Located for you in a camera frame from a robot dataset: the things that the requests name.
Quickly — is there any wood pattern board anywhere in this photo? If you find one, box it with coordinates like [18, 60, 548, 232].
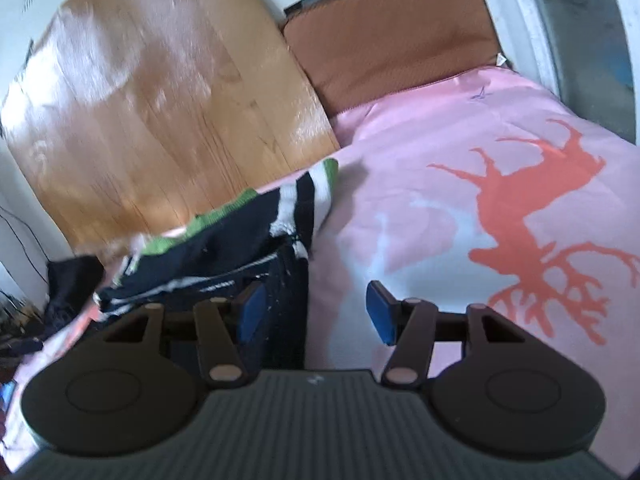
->
[0, 0, 342, 257]

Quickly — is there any thin dark cable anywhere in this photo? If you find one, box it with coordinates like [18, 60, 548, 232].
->
[0, 204, 47, 283]

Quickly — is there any brown cushion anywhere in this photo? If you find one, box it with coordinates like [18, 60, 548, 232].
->
[282, 0, 514, 117]

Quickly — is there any white window frame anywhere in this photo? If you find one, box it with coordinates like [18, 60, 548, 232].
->
[477, 0, 568, 103]

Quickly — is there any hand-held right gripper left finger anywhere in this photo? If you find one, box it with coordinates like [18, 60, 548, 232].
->
[103, 282, 267, 388]

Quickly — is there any pink printed bed sheet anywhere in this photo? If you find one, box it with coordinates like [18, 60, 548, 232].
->
[0, 67, 640, 461]

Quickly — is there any black green white striped garment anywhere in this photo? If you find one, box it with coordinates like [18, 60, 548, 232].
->
[95, 158, 340, 368]

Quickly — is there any black folded garment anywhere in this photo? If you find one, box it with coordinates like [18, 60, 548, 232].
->
[46, 255, 106, 342]

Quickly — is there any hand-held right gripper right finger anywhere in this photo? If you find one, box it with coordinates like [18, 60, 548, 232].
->
[366, 281, 526, 388]

